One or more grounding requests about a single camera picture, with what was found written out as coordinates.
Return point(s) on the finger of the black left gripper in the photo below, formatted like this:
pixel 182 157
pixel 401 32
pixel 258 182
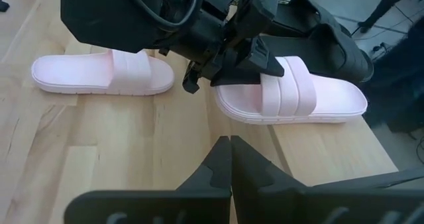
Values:
pixel 193 79
pixel 245 68

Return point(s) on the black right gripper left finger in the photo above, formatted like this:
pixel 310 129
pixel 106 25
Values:
pixel 215 177

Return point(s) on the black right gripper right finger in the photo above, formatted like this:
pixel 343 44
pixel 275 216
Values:
pixel 258 191

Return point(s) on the black slide sandal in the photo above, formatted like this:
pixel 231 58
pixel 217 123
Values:
pixel 344 58
pixel 298 15

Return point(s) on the pink slide sandal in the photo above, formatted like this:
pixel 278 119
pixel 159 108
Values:
pixel 83 71
pixel 314 98

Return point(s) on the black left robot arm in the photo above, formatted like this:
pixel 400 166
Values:
pixel 109 15

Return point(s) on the black stand leg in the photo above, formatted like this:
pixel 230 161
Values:
pixel 391 5

